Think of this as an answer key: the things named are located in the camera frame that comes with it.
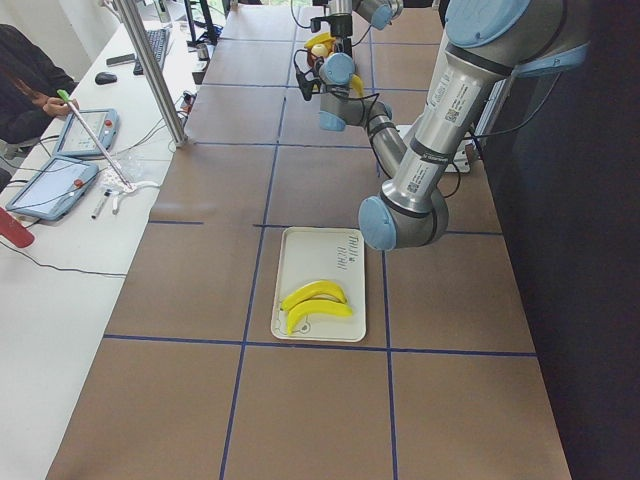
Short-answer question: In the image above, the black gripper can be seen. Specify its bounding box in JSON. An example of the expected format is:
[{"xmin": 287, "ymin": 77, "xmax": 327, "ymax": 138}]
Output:
[
  {"xmin": 331, "ymin": 13, "xmax": 353, "ymax": 56},
  {"xmin": 324, "ymin": 84, "xmax": 350, "ymax": 98}
]

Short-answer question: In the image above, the yellow banana basket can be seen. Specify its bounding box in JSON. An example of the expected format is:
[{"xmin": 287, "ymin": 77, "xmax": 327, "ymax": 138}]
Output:
[
  {"xmin": 280, "ymin": 280, "xmax": 347, "ymax": 311},
  {"xmin": 349, "ymin": 74, "xmax": 365, "ymax": 99}
]

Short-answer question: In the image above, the yellow banana carried to tray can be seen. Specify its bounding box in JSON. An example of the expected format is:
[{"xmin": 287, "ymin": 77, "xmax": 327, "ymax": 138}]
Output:
[{"xmin": 287, "ymin": 299, "xmax": 353, "ymax": 335}]

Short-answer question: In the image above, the yellow banana basket outer edge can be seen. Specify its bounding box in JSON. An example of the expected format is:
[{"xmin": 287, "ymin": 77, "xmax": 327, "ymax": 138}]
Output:
[{"xmin": 304, "ymin": 32, "xmax": 335, "ymax": 50}]

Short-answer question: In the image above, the brown wicker basket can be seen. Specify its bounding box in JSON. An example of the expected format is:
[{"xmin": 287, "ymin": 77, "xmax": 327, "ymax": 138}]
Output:
[{"xmin": 306, "ymin": 50, "xmax": 324, "ymax": 67}]

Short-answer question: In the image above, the pink white peach back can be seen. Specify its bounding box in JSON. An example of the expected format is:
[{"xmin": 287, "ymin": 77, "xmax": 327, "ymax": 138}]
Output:
[{"xmin": 310, "ymin": 43, "xmax": 331, "ymax": 58}]

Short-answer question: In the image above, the metal cup on desk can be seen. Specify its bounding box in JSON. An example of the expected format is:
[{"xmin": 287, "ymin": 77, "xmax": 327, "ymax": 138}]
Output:
[{"xmin": 195, "ymin": 43, "xmax": 210, "ymax": 61}]

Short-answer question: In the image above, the white bear print tray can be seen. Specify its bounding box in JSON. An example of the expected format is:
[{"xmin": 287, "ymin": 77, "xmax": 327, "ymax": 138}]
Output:
[{"xmin": 271, "ymin": 227, "xmax": 366, "ymax": 342}]

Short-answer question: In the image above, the black keyboard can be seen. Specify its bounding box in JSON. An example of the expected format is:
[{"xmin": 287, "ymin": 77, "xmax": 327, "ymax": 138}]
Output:
[{"xmin": 146, "ymin": 28, "xmax": 171, "ymax": 70}]

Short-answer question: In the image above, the black smartphone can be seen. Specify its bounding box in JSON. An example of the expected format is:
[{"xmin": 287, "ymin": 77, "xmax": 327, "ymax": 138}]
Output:
[{"xmin": 106, "ymin": 54, "xmax": 136, "ymax": 67}]

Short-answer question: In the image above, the black computer mouse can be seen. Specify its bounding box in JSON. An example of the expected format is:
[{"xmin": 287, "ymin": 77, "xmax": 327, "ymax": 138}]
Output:
[{"xmin": 94, "ymin": 72, "xmax": 118, "ymax": 85}]

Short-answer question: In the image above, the blue teach pendant far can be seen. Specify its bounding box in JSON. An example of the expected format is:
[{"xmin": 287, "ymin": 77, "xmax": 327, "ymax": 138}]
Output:
[{"xmin": 52, "ymin": 108, "xmax": 122, "ymax": 160}]

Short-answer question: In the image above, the blue teach pendant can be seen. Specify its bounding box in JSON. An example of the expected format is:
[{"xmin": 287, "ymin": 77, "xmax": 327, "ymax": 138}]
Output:
[
  {"xmin": 5, "ymin": 155, "xmax": 99, "ymax": 221},
  {"xmin": 52, "ymin": 108, "xmax": 122, "ymax": 160}
]

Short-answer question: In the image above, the black marker pen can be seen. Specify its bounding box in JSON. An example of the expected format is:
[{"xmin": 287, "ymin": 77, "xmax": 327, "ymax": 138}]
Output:
[{"xmin": 91, "ymin": 189, "xmax": 112, "ymax": 220}]

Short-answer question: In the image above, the white pink long stick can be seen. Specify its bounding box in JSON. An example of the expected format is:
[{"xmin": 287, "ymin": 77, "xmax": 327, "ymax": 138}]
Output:
[{"xmin": 57, "ymin": 89, "xmax": 134, "ymax": 191}]

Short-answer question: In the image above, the blue teach pendant near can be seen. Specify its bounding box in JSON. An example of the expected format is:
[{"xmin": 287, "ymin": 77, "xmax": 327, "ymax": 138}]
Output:
[{"xmin": 5, "ymin": 155, "xmax": 99, "ymax": 221}]

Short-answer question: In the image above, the person in dark clothes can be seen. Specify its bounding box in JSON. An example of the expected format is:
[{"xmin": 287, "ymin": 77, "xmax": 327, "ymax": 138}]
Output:
[{"xmin": 1, "ymin": 24, "xmax": 78, "ymax": 144}]

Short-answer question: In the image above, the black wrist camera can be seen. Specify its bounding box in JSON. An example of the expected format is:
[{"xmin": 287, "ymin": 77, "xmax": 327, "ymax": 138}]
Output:
[
  {"xmin": 310, "ymin": 16, "xmax": 332, "ymax": 33},
  {"xmin": 293, "ymin": 49, "xmax": 321, "ymax": 102}
]

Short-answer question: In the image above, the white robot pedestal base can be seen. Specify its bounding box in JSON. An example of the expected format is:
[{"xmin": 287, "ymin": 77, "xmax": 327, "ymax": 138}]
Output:
[{"xmin": 399, "ymin": 124, "xmax": 473, "ymax": 174}]

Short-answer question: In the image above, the aluminium frame post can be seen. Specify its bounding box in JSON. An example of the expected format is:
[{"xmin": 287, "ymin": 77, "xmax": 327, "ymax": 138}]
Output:
[{"xmin": 115, "ymin": 0, "xmax": 187, "ymax": 148}]

